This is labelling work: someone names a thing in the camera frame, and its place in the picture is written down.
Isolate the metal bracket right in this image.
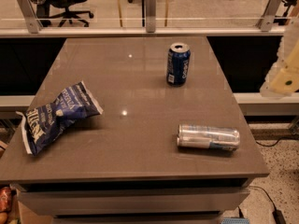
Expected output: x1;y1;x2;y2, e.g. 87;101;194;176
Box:
257;0;282;32

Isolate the glass railing panel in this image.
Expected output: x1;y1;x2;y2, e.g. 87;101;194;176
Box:
0;0;298;37

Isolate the black office chair left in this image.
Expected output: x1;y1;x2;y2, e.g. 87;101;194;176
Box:
30;0;93;27

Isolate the red snack bag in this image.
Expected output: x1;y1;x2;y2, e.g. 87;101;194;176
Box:
0;187;12;212

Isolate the metal bracket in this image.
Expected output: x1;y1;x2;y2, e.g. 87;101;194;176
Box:
145;0;156;33
17;0;42;34
257;0;282;32

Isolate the metal bracket left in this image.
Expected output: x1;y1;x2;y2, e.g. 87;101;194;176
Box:
17;0;42;34

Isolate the metal bracket middle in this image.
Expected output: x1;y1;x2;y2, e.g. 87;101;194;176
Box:
145;0;156;33

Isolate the black floor cable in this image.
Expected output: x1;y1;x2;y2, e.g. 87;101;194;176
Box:
249;135;299;224

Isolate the silver energy drink can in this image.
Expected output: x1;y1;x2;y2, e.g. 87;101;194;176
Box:
177;124;240;151

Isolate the blue pepsi can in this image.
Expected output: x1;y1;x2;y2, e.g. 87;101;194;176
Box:
166;42;191;86

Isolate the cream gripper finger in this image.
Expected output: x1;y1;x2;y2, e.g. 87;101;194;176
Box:
260;17;299;98

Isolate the blue chip bag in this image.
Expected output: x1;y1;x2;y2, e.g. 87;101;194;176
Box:
18;81;103;156

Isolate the grey drawer cabinet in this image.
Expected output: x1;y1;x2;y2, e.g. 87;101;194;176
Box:
16;182;249;224

